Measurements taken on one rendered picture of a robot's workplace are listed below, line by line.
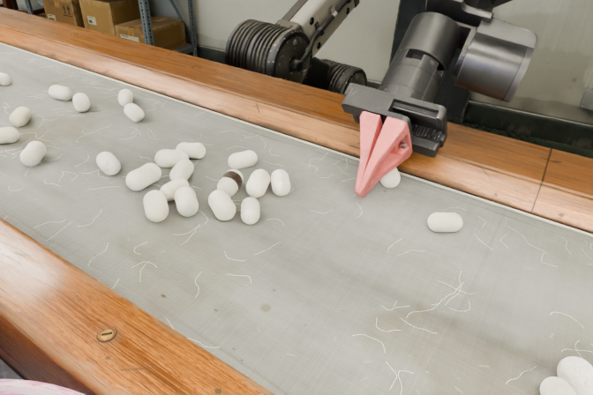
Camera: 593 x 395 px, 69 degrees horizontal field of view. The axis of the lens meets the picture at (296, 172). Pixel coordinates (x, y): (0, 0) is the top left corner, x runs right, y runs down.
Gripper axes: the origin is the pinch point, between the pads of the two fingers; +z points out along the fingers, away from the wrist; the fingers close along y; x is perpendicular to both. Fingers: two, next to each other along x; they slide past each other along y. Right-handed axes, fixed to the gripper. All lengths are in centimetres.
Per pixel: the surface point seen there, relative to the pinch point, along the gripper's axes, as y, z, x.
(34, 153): -31.8, 11.5, -9.0
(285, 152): -11.8, -1.9, 3.9
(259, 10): -154, -123, 146
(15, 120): -42.3, 9.1, -6.4
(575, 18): 10, -145, 141
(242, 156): -13.5, 1.7, -1.3
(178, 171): -16.7, 6.6, -5.3
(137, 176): -19.1, 9.0, -7.4
